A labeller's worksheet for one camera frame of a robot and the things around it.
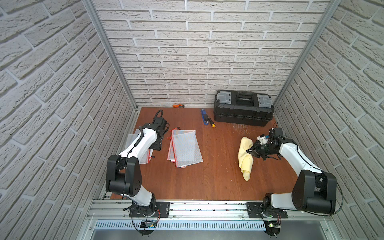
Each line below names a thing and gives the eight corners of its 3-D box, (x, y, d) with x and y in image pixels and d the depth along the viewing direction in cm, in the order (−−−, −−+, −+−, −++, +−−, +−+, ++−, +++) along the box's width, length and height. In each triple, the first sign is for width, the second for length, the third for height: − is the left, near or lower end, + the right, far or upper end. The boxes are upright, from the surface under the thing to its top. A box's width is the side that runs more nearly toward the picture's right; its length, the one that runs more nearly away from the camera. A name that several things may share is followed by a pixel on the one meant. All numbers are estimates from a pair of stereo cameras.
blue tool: (204, 125, 110) (204, 122, 108) (200, 111, 120) (200, 108, 117) (209, 124, 111) (209, 122, 108) (205, 110, 120) (205, 107, 118)
